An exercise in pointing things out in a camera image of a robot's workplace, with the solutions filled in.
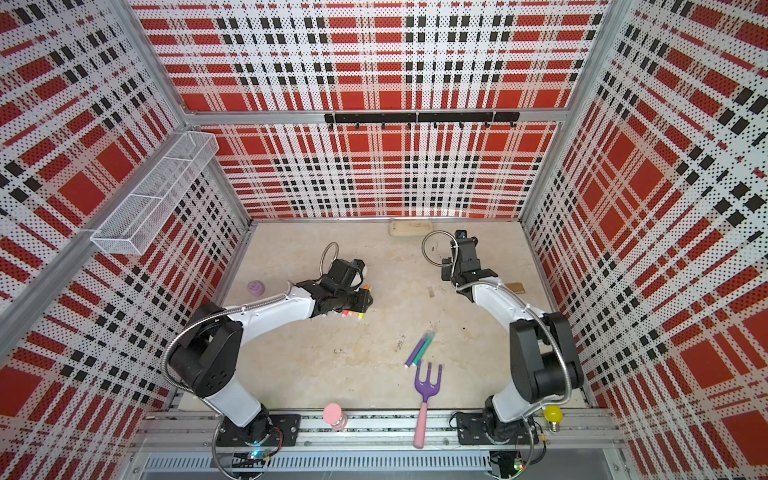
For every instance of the white wire mesh shelf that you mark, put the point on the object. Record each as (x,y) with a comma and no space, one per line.
(134,224)

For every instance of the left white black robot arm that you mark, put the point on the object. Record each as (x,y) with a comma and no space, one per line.
(203,358)

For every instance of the purple smiley toy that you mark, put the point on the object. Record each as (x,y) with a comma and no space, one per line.
(256,288)

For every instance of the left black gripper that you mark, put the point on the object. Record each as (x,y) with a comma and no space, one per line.
(363,298)

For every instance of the pink cylindrical cup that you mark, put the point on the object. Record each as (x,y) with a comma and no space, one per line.
(335,417)

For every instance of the yellow light bulb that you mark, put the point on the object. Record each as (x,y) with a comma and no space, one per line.
(554,417)

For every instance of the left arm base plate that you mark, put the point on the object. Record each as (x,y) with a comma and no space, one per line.
(273,430)

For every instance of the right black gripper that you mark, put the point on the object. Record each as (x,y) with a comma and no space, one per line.
(446,274)

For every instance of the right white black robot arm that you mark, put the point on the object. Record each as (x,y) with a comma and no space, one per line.
(544,365)

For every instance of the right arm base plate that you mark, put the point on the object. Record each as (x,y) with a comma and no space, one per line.
(484,428)

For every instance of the purple garden fork pink handle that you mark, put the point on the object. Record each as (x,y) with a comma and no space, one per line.
(426,390)

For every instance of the black hook rail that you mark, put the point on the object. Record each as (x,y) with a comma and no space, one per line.
(358,119)

